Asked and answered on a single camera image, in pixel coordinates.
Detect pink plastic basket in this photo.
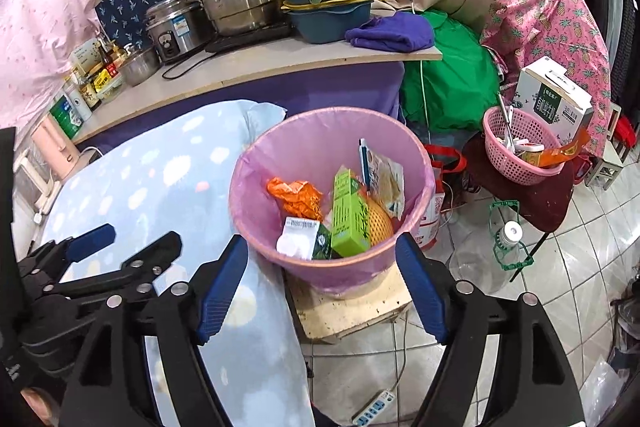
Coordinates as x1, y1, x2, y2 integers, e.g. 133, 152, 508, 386
482, 106, 576, 185

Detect green plastic bag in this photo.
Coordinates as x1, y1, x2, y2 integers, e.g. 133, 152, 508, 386
400, 9, 501, 132

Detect person's left hand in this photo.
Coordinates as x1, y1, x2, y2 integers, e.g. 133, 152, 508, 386
22, 386, 62, 426

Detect clear water jug green handle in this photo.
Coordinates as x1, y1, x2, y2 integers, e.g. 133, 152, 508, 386
447, 199, 536, 293

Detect white power strip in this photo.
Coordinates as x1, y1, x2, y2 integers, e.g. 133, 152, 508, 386
351, 389, 396, 427

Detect pink pineapple print cloth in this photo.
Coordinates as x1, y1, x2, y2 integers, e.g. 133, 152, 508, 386
480, 0, 612, 158

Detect large orange snack wrapper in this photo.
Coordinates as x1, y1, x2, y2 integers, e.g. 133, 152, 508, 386
266, 177, 325, 220

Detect pink dotted curtain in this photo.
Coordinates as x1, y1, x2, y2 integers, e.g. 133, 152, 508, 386
0, 0, 121, 128

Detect small white stool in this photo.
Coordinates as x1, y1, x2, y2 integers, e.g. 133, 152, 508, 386
585, 102, 626, 190

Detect wooden block stool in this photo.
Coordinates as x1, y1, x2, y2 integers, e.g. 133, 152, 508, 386
285, 264, 412, 345

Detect dark red stool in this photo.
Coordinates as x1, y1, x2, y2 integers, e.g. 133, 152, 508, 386
462, 134, 576, 233

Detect dark sauce bottle white label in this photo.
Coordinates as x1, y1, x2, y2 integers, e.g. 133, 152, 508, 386
75, 72, 102, 110

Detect dark green snack packet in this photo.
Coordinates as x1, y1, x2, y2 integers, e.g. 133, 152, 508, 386
284, 217, 332, 261

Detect dark teal basin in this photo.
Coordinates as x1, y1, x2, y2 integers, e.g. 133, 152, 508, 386
287, 0, 373, 44

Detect purple table cover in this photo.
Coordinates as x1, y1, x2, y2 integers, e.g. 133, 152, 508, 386
85, 59, 406, 152

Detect clear container yellow packets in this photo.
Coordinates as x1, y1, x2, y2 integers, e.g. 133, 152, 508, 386
92, 67, 126, 102

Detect black power cable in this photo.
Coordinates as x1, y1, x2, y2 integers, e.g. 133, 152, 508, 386
161, 44, 211, 80

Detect red white bag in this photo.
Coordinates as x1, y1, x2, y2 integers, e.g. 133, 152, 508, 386
410, 144, 468, 250

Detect steel rice cooker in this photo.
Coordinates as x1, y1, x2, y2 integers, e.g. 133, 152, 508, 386
145, 0, 213, 65

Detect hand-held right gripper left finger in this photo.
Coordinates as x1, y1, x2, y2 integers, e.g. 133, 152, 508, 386
59, 234, 250, 427

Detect steel bowl with lid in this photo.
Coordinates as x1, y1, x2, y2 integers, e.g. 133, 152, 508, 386
119, 44, 161, 86

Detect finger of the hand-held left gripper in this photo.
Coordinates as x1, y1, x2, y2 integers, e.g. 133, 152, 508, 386
47, 231, 182, 303
17, 223, 117, 281

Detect beige cardboard box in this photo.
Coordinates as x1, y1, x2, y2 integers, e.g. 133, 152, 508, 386
69, 39, 103, 68

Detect orange foam fruit net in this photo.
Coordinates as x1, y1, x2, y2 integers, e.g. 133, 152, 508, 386
350, 197, 395, 249

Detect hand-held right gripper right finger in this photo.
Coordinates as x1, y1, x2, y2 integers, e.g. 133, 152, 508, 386
395, 232, 586, 427

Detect pink trash bin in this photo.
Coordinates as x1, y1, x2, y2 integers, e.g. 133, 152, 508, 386
229, 107, 437, 293

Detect green drink carton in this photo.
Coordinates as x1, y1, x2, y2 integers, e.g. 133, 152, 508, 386
330, 166, 373, 258

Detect orange packet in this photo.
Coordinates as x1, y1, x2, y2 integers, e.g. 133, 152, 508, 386
537, 129, 591, 168

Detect white printed snack packet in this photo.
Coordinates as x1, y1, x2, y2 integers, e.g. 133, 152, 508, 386
357, 138, 405, 220

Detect black induction cooker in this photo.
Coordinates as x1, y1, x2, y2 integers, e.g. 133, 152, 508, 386
205, 23, 296, 54

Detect pink electric kettle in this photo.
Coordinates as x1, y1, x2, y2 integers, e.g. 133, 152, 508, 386
31, 114, 81, 168

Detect purple towel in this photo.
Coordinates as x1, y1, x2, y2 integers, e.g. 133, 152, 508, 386
345, 14, 436, 54

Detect white printed carton box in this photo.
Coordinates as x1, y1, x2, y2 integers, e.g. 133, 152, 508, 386
515, 56, 595, 142

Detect green tin can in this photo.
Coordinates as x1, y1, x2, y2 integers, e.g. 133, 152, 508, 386
48, 92, 83, 140

